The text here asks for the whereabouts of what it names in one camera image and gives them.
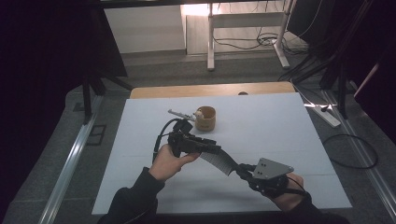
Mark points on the black curtain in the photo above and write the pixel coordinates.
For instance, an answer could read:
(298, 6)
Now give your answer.
(46, 77)
(367, 46)

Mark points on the silver metal floor rail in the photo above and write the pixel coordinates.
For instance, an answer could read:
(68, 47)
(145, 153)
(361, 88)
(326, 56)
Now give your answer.
(70, 165)
(364, 149)

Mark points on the person's left hand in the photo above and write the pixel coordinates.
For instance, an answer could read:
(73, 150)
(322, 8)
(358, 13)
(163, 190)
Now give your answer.
(168, 163)

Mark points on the round wooden cup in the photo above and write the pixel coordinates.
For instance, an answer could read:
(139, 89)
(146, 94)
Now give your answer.
(206, 119)

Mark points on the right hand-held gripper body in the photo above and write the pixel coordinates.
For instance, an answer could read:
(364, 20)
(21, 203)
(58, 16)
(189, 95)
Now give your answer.
(271, 177)

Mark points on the dark floor socket cover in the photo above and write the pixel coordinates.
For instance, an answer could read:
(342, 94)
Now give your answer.
(79, 107)
(96, 134)

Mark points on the black metal stand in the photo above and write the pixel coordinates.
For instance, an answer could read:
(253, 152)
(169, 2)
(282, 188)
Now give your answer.
(341, 87)
(88, 93)

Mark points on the white desk frame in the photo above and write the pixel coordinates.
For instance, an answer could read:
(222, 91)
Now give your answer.
(246, 20)

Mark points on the white foam board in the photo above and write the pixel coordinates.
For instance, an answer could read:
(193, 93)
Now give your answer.
(264, 133)

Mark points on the person's right hand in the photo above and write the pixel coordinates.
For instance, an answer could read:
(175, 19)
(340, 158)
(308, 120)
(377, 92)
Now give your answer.
(291, 196)

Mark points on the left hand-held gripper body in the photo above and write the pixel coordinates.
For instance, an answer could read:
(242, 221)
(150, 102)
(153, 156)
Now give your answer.
(185, 141)

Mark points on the small pale figurine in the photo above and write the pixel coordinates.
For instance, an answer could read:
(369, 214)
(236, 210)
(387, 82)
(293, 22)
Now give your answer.
(198, 114)

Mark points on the black comb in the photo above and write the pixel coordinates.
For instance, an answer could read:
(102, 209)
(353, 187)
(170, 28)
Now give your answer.
(219, 161)

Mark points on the white power strip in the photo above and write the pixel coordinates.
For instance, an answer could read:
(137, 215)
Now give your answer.
(326, 115)

